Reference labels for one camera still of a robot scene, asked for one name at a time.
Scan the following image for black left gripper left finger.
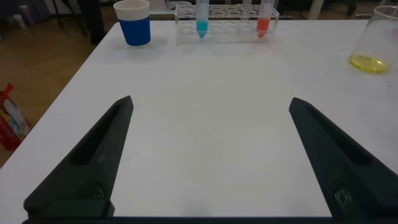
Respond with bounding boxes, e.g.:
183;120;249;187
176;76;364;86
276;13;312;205
23;95;135;218

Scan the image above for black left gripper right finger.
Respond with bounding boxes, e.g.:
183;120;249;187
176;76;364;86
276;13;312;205
289;96;398;219

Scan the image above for clear plastic tube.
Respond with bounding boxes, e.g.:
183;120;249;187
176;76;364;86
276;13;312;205
256;0;275;39

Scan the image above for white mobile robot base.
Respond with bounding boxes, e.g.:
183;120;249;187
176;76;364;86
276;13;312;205
149;0;200;19

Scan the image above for clear glass beaker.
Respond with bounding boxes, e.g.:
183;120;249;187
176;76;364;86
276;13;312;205
348;5;398;75

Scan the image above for clear acrylic test tube rack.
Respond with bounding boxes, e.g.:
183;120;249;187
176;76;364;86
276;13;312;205
174;3;280;46

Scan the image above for test tube with blue liquid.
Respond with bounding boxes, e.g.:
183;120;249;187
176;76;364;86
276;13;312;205
195;0;210;39

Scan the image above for red snack bag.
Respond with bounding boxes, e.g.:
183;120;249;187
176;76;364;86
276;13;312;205
0;83;32;152

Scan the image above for blue and white paper cup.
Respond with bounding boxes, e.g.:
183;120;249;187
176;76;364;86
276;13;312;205
113;0;152;47

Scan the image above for black metal stand legs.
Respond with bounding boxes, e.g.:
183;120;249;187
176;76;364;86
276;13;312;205
51;0;90;37

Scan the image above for white standing desk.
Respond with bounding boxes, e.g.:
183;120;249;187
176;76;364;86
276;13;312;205
307;0;326;21

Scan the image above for small white cup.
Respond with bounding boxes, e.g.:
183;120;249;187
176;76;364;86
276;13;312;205
12;14;26;29

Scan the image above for pink bottle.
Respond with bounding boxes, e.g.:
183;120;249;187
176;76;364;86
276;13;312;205
18;4;34;26

